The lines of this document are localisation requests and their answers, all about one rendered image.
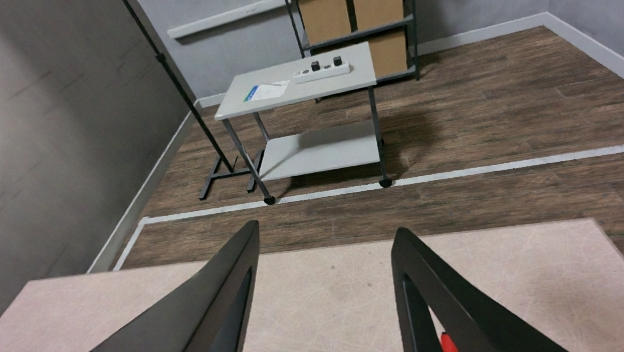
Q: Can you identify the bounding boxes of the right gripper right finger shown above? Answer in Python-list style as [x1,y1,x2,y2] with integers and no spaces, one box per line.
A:
[391,227,569,352]

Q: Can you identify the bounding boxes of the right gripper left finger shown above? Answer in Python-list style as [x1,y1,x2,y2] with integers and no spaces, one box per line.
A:
[88,220,260,352]

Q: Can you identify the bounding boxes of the red-handled screwdriver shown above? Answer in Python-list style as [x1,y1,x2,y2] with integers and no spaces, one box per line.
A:
[441,331,459,352]

